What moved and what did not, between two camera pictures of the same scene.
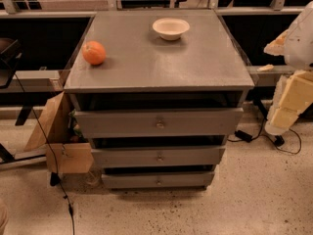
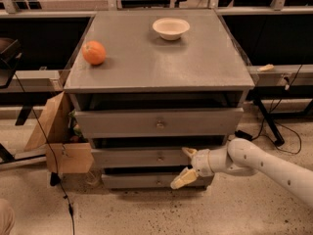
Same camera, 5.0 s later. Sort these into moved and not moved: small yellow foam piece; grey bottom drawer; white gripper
Moved: white gripper
Not moved: grey bottom drawer; small yellow foam piece
